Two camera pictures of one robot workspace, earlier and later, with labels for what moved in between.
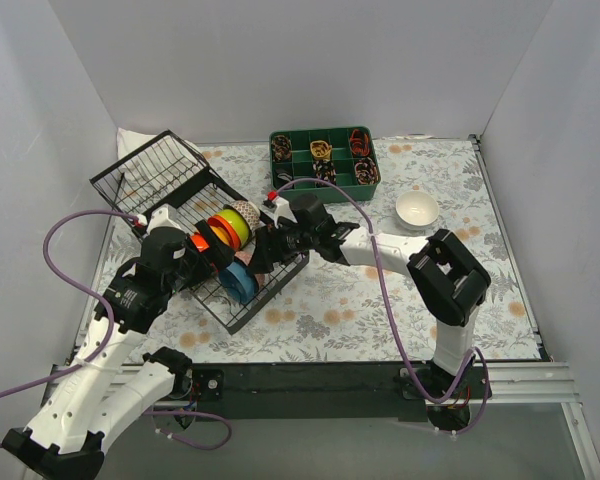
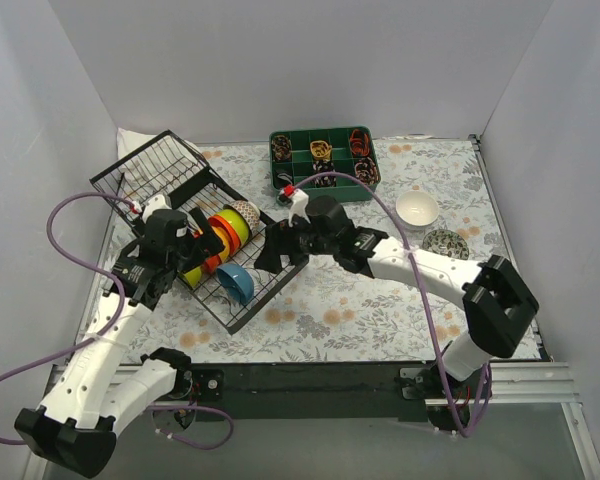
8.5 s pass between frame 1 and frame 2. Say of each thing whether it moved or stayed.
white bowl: stayed
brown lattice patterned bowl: stayed
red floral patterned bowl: moved
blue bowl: stayed
